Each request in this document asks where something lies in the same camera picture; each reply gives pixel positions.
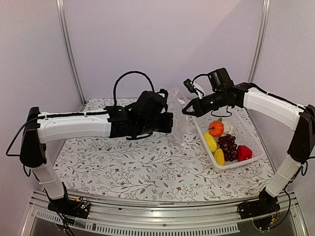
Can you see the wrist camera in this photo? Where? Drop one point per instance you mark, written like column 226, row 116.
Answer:
column 193, row 87
column 164, row 93

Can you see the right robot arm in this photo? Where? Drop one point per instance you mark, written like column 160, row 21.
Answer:
column 298, row 118

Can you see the aluminium frame post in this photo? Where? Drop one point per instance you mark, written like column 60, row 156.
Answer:
column 68, row 50
column 260, row 39

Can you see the white toy cauliflower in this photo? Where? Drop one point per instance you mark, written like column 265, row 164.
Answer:
column 228, row 128

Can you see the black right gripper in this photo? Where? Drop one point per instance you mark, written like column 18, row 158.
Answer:
column 199, row 109

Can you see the floral patterned table mat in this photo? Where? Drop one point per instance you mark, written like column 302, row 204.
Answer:
column 156, row 169

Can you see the red toy bell pepper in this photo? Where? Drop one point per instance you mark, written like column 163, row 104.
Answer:
column 243, row 153

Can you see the purple toy grapes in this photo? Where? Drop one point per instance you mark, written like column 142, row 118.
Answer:
column 229, row 147

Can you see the aluminium front rail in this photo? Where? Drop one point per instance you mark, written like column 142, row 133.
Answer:
column 110, row 216

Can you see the orange toy pumpkin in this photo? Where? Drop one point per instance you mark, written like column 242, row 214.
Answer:
column 216, row 128

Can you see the white plastic basket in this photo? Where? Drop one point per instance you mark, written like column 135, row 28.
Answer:
column 244, row 132

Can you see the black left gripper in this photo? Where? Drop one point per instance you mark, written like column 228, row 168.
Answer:
column 168, row 127

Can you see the right aluminium frame post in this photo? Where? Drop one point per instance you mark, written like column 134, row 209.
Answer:
column 260, row 39

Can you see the left aluminium frame post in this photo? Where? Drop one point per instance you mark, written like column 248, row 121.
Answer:
column 68, row 50

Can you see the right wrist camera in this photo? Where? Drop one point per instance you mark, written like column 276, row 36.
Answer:
column 193, row 87

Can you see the clear zip top bag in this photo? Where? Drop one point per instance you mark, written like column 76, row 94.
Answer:
column 176, row 102

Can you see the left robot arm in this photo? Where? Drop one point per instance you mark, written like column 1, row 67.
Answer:
column 136, row 121

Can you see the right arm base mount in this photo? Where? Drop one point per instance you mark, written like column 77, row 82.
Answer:
column 265, row 204

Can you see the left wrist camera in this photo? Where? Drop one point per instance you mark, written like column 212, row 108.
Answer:
column 164, row 93

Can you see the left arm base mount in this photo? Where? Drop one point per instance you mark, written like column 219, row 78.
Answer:
column 79, row 208

